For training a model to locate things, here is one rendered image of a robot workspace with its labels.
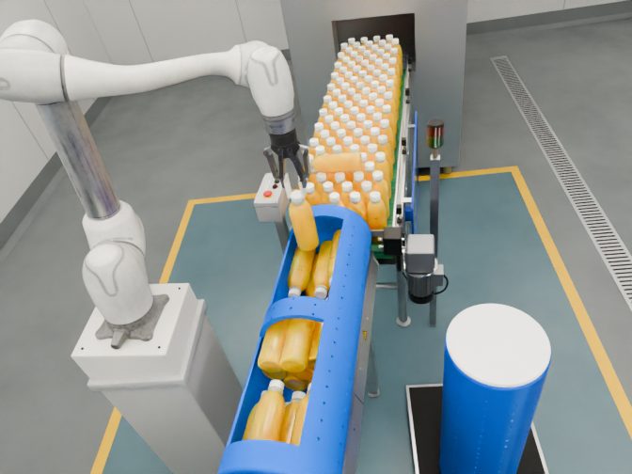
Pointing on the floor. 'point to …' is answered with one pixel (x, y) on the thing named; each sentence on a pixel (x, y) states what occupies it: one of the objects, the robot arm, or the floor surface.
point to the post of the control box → (282, 233)
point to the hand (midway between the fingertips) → (294, 187)
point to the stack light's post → (434, 222)
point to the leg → (371, 373)
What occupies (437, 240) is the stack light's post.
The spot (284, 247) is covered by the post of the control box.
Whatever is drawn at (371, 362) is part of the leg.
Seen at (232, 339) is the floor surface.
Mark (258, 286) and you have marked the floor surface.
